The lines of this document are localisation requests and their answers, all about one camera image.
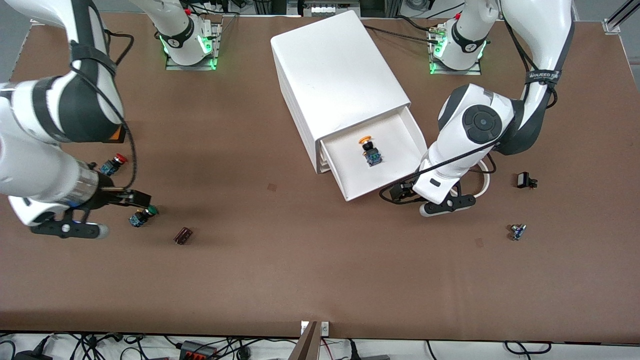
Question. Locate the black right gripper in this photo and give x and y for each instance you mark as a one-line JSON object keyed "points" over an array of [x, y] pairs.
{"points": [[106, 196]]}

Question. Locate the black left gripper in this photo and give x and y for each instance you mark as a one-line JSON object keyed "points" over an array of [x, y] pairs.
{"points": [[403, 190]]}

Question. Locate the white plastic drawer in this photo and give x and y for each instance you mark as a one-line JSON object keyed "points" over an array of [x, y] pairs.
{"points": [[395, 150], [327, 160], [326, 169]]}

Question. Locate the yellow push button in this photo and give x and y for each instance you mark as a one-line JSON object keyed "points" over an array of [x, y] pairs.
{"points": [[371, 152]]}

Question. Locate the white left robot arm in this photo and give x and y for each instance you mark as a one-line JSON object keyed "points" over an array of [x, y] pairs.
{"points": [[475, 120]]}

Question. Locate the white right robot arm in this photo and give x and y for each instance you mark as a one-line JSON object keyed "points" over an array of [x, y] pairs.
{"points": [[30, 165]]}

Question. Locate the green push button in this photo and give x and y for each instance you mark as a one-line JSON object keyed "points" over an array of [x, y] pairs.
{"points": [[140, 217]]}

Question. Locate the red push button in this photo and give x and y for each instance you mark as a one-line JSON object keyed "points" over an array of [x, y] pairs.
{"points": [[112, 165]]}

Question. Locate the white drawer cabinet shell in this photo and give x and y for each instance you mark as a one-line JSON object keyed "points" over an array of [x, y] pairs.
{"points": [[335, 75]]}

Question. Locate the dark cylindrical capacitor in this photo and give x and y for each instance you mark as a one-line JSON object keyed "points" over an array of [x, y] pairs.
{"points": [[183, 235]]}

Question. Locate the white curved plastic piece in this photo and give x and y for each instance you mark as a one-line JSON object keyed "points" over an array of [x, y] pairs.
{"points": [[486, 182]]}

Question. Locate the small blue potentiometer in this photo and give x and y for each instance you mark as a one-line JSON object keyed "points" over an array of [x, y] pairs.
{"points": [[517, 232]]}

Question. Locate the black floor plug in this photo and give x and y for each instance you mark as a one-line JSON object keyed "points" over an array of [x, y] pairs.
{"points": [[367, 356]]}

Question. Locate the black orange power strip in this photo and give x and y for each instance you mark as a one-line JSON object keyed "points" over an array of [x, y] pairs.
{"points": [[197, 351]]}

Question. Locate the black power adapter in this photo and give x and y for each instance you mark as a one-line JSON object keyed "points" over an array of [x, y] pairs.
{"points": [[32, 355]]}

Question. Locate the grey terminal block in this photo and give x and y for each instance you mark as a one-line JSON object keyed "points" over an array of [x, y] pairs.
{"points": [[335, 8]]}

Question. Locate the orange button enclosure box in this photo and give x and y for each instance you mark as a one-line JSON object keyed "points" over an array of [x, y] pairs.
{"points": [[119, 136]]}

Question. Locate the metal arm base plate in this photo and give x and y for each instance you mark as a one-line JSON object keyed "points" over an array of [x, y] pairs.
{"points": [[475, 71], [216, 45]]}

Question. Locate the small white bracket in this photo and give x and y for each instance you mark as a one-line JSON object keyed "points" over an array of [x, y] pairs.
{"points": [[304, 328], [325, 328]]}

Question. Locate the brown camera mount post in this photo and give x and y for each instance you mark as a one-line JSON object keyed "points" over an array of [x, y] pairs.
{"points": [[306, 347]]}

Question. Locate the aluminium frame profile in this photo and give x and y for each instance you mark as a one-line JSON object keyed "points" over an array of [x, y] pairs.
{"points": [[617, 20]]}

